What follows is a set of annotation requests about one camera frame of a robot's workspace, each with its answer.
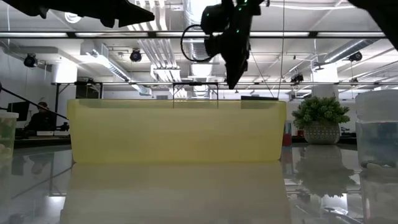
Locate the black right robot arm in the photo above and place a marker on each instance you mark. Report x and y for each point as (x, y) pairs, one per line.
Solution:
(385, 15)

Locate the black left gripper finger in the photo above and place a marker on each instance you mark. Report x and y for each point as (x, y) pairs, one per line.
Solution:
(133, 14)

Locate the clear bottle green yellow pills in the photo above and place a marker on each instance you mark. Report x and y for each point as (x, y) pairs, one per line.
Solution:
(7, 133)

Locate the black computer monitor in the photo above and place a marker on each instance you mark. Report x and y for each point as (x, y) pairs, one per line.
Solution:
(18, 109)

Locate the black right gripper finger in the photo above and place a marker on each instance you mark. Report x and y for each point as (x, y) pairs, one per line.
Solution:
(236, 71)

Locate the clear bottle blue pills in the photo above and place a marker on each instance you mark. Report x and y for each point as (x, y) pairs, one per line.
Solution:
(377, 140)

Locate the silver ventilation duct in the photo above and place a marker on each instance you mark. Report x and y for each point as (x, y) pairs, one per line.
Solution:
(348, 49)

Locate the green potted plant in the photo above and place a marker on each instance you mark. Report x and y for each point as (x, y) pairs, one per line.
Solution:
(320, 112)

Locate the person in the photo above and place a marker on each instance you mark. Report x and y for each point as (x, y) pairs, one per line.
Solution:
(42, 119)

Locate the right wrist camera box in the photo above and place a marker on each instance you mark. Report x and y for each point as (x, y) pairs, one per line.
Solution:
(213, 20)

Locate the black ceiling spotlight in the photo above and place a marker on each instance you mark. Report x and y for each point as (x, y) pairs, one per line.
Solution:
(30, 60)
(135, 56)
(355, 56)

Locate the yellow plastic bin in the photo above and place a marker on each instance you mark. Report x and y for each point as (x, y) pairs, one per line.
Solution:
(174, 133)

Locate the small red container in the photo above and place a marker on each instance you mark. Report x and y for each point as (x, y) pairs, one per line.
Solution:
(287, 133)

